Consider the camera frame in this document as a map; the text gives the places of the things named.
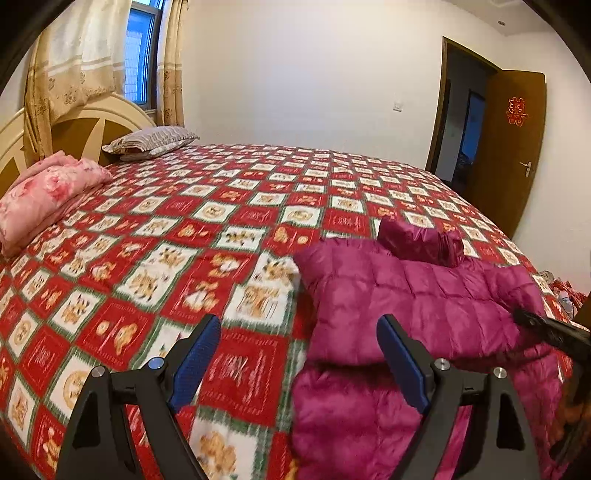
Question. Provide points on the magenta down jacket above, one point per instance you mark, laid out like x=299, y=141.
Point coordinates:
x=415, y=286

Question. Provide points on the striped pillow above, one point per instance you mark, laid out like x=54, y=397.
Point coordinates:
x=147, y=141

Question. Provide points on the brown door frame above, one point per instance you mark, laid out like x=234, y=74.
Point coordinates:
x=444, y=92

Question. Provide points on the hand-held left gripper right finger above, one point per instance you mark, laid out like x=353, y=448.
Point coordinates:
x=400, y=364

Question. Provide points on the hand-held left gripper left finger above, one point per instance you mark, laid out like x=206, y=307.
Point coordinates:
x=197, y=360

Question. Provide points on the red patterned cloth heap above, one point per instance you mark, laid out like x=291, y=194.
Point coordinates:
x=561, y=293

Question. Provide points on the pink floral folded blanket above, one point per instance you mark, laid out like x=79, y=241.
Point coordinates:
x=41, y=194

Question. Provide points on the red checkered bedspread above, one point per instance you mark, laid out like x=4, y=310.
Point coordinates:
x=184, y=221

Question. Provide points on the cream wooden headboard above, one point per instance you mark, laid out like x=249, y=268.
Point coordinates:
x=92, y=131

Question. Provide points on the window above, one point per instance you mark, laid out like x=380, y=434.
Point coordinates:
x=141, y=50

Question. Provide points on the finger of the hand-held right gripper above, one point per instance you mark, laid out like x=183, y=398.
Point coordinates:
x=549, y=330

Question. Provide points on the narrow beige patterned curtain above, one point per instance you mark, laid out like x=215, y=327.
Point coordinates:
x=171, y=64

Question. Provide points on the sheer beige patterned curtain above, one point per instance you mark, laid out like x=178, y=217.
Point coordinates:
x=74, y=60

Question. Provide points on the red paper door decoration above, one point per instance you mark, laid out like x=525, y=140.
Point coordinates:
x=517, y=110

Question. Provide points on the white wall switch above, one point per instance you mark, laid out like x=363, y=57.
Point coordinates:
x=398, y=106

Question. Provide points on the brown wooden door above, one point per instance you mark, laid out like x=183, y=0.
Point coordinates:
x=498, y=175

